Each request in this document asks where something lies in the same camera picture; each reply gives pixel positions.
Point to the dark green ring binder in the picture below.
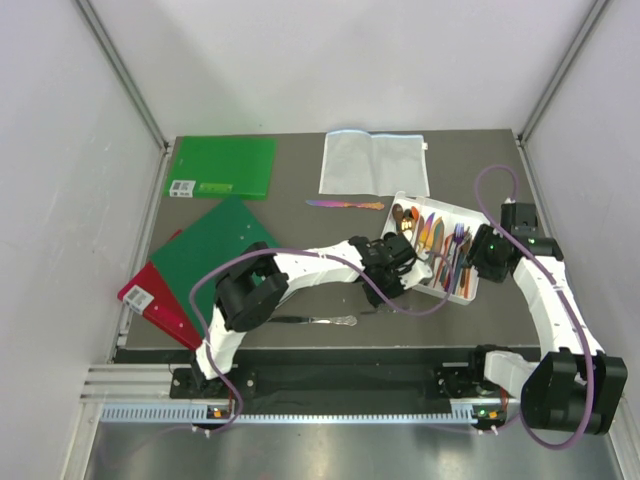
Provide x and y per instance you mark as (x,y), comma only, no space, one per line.
(222,234)

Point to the orange chopstick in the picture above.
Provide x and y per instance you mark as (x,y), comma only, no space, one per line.
(467,284)

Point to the clear mesh zip pouch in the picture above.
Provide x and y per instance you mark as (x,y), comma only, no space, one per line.
(357,162)

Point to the black mounting base plate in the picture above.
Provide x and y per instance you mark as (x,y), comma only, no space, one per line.
(321,382)

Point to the aluminium frame rail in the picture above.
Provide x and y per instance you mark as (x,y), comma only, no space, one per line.
(96,26)

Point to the white cutlery tray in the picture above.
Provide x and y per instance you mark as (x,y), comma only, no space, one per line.
(439,263)

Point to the silver ornate butter knife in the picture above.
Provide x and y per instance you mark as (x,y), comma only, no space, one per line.
(348,320)

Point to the gold spoon in tray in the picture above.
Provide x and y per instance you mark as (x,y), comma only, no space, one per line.
(406,228)

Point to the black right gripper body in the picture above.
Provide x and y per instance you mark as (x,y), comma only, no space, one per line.
(486,255)

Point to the magenta folder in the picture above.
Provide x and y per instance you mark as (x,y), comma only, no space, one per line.
(148,295)

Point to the teal knife in tray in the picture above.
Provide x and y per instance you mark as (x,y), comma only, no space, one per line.
(438,237)

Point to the light green plastic folder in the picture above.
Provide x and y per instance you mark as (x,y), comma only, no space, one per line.
(220,166)

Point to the brown wooden spoon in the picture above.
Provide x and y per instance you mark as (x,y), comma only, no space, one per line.
(398,215)

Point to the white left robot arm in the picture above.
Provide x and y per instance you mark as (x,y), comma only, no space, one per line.
(250,289)

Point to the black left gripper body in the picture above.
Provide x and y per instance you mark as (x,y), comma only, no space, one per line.
(391,283)

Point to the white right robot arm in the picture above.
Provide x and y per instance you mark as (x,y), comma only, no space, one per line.
(575,385)

